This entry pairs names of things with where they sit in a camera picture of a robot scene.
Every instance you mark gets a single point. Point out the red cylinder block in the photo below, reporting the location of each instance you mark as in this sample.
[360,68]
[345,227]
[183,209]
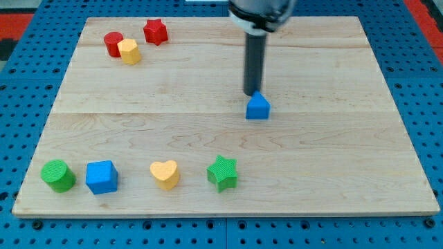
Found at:
[111,41]

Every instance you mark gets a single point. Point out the green cylinder block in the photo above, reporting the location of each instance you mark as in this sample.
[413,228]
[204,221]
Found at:
[58,176]

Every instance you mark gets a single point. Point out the light wooden board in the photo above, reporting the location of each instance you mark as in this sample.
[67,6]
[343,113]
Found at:
[334,145]

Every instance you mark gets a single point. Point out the green star block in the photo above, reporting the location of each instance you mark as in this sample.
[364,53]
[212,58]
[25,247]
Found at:
[223,173]

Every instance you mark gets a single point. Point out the red star block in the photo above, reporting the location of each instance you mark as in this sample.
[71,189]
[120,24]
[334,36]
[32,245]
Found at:
[155,32]

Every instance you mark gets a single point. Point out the blue cube block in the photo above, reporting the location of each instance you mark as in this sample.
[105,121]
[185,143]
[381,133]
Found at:
[102,177]

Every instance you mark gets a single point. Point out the yellow heart block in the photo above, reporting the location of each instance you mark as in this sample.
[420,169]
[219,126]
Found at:
[166,174]

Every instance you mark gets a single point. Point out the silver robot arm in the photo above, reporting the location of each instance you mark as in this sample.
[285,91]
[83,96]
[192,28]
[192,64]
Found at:
[258,18]

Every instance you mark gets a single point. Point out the yellow hexagon block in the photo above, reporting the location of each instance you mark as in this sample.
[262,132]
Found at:
[129,52]

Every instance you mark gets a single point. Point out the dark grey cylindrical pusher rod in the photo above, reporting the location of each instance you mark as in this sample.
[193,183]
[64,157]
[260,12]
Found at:
[253,63]

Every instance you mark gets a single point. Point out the blue triangle block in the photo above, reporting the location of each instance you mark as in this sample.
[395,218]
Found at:
[258,108]

